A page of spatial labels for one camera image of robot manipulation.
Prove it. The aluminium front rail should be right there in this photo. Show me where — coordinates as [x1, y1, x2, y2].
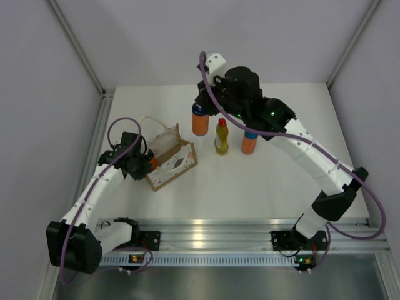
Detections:
[138, 218, 390, 254]

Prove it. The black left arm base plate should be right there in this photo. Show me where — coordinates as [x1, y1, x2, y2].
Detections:
[138, 231, 161, 251]

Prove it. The yellow liquid bottle red cap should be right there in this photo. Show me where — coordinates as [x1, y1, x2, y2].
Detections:
[214, 118, 229, 155]

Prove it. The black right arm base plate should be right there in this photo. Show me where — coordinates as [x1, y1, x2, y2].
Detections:
[271, 229, 328, 252]

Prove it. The dark blue pump bottle front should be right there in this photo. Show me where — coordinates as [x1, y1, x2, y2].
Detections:
[192, 103, 209, 136]

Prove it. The aluminium corner post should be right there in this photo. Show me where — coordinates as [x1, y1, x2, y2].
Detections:
[326, 0, 384, 90]
[46, 0, 107, 94]

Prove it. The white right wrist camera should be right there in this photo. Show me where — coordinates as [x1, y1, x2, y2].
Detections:
[197, 51, 226, 86]

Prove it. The teal blue pump bottle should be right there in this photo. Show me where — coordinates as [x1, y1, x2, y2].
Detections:
[241, 131, 258, 155]

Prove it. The white slotted cable duct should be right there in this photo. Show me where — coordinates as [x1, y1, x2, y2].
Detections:
[100, 253, 299, 267]

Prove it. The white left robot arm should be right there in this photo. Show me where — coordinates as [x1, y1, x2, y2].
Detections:
[46, 132, 151, 274]

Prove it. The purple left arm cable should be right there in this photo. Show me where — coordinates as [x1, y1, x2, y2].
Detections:
[59, 116, 154, 285]

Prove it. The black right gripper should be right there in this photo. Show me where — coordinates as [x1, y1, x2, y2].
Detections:
[196, 73, 248, 123]

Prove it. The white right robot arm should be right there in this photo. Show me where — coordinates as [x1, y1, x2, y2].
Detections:
[195, 65, 369, 248]

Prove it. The aluminium left corner post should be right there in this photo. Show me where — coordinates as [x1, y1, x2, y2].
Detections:
[46, 0, 107, 94]

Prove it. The canvas and burlap tote bag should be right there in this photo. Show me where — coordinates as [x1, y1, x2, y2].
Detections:
[139, 116, 198, 192]

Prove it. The aluminium right corner post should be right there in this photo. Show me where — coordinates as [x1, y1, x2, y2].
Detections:
[326, 0, 384, 90]

